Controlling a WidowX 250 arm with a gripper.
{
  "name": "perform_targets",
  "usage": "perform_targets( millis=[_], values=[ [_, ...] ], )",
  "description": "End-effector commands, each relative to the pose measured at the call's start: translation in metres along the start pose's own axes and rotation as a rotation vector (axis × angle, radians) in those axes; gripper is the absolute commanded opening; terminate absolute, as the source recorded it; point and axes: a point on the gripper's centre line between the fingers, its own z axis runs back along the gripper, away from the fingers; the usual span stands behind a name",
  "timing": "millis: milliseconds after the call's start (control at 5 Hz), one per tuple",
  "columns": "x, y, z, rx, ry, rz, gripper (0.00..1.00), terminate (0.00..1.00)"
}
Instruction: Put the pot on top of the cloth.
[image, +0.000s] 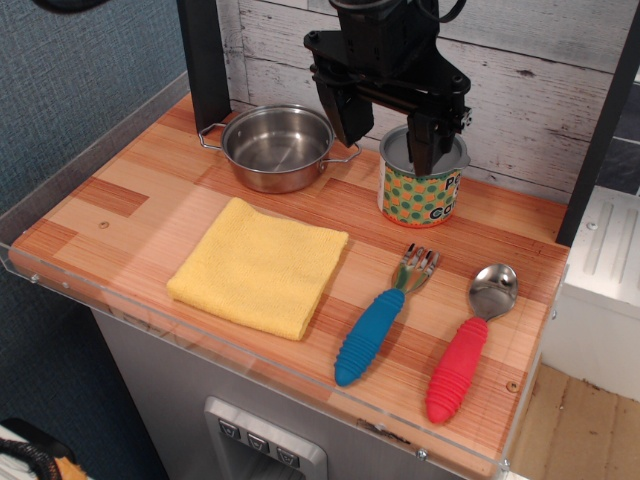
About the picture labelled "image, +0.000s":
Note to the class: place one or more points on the white toy cabinet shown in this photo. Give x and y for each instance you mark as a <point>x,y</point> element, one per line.
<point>593,330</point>

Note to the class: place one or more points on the yellow folded cloth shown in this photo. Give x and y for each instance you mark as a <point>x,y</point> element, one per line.
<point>259,271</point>

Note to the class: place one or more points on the small stainless steel pot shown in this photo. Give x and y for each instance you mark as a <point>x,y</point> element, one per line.
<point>275,149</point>

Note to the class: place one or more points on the clear acrylic table guard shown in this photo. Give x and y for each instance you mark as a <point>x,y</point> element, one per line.
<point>111,229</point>

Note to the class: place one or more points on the grey toy fridge cabinet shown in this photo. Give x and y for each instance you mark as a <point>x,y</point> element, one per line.
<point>170,385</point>

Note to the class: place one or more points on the blue handled metal fork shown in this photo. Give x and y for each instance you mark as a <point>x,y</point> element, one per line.
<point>364,341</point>

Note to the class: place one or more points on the silver dispenser button panel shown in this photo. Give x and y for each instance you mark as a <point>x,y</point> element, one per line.
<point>248,447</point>

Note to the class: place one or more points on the red handled metal spoon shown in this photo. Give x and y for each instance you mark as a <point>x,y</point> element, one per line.
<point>492,293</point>

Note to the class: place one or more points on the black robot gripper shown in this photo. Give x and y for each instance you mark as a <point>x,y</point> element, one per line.
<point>385,53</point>

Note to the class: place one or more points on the black vertical frame post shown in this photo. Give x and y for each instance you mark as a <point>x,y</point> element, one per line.
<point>204,55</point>

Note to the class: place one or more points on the black right frame post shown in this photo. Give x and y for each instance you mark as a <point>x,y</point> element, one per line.
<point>603,133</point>

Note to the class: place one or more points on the polka dot toy can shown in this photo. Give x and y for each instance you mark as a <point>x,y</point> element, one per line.
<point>418,201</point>

